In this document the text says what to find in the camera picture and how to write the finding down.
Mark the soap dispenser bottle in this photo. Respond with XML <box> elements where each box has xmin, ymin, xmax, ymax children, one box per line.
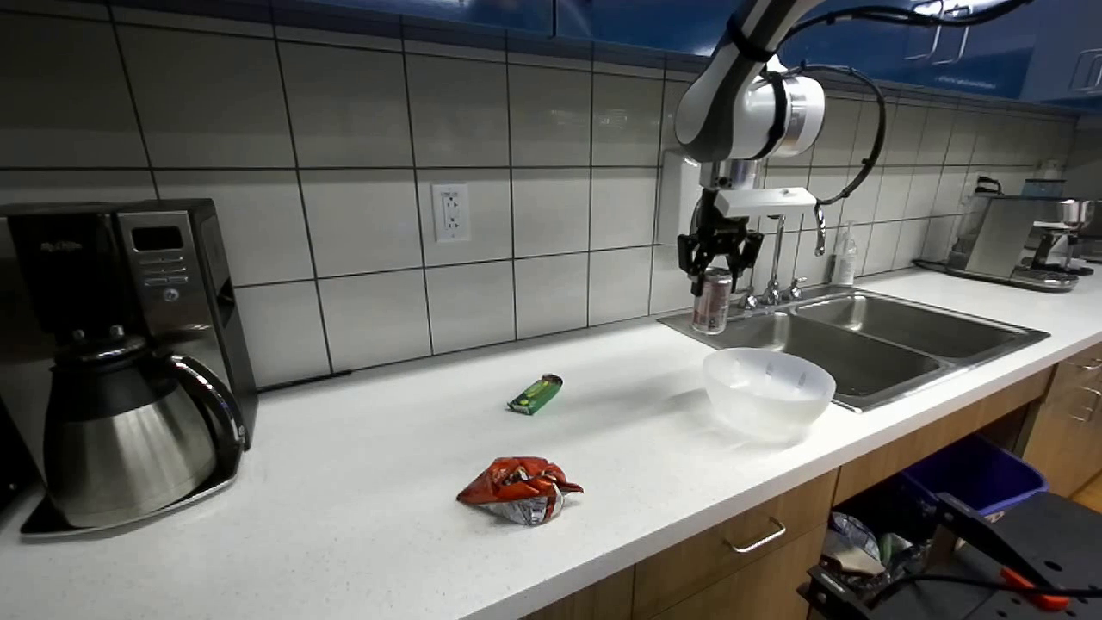
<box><xmin>829</xmin><ymin>230</ymin><xmax>860</xmax><ymax>294</ymax></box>

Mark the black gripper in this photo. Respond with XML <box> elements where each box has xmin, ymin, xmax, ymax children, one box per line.
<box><xmin>676</xmin><ymin>187</ymin><xmax>767</xmax><ymax>297</ymax></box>

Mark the red chips bag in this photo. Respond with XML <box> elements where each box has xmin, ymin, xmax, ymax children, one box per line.
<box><xmin>453</xmin><ymin>451</ymin><xmax>584</xmax><ymax>532</ymax></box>

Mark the blue wall cabinet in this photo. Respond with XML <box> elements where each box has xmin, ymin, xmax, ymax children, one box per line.
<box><xmin>267</xmin><ymin>0</ymin><xmax>1102</xmax><ymax>111</ymax></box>

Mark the white wall outlet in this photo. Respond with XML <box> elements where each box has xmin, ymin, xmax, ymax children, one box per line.
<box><xmin>429</xmin><ymin>182</ymin><xmax>474</xmax><ymax>247</ymax></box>

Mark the blue plastic bin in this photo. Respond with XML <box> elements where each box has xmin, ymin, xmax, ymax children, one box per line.
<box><xmin>901</xmin><ymin>434</ymin><xmax>1052</xmax><ymax>523</ymax></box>

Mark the chrome sink faucet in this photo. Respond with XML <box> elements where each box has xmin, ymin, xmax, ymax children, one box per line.
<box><xmin>753</xmin><ymin>209</ymin><xmax>810</xmax><ymax>310</ymax></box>

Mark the steel coffee carafe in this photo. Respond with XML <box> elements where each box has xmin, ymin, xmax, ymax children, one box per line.
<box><xmin>41</xmin><ymin>333</ymin><xmax>251</xmax><ymax>535</ymax></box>

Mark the black stand with orange clamp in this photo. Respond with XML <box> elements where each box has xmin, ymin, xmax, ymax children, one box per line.
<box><xmin>800</xmin><ymin>490</ymin><xmax>1102</xmax><ymax>620</ymax></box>

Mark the silver espresso machine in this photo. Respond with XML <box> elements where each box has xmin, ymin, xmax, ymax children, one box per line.
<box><xmin>945</xmin><ymin>168</ymin><xmax>1102</xmax><ymax>297</ymax></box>

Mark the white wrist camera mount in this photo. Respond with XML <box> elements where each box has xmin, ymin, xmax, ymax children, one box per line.
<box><xmin>686</xmin><ymin>154</ymin><xmax>818</xmax><ymax>225</ymax></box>

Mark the green snack bar wrapper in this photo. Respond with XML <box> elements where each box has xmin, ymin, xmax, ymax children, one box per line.
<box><xmin>507</xmin><ymin>372</ymin><xmax>569</xmax><ymax>421</ymax></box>

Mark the stainless steel sink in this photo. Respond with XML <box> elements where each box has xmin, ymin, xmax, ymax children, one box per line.
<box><xmin>670</xmin><ymin>285</ymin><xmax>1055</xmax><ymax>413</ymax></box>

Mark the black coffee maker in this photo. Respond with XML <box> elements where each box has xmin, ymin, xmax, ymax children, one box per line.
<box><xmin>0</xmin><ymin>196</ymin><xmax>263</xmax><ymax>544</ymax></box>

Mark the translucent white plastic bowl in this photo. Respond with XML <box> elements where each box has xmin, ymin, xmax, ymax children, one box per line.
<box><xmin>700</xmin><ymin>347</ymin><xmax>840</xmax><ymax>449</ymax></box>

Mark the silver drawer handle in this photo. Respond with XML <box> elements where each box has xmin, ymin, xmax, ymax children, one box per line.
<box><xmin>722</xmin><ymin>517</ymin><xmax>791</xmax><ymax>560</ymax></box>

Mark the wooden base cabinet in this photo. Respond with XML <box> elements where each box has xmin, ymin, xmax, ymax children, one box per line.
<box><xmin>519</xmin><ymin>340</ymin><xmax>1102</xmax><ymax>620</ymax></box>

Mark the white red soda can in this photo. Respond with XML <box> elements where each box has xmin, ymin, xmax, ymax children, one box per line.
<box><xmin>688</xmin><ymin>267</ymin><xmax>736</xmax><ymax>336</ymax></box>

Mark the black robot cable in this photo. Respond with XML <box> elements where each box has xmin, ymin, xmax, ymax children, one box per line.
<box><xmin>781</xmin><ymin>0</ymin><xmax>1037</xmax><ymax>258</ymax></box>

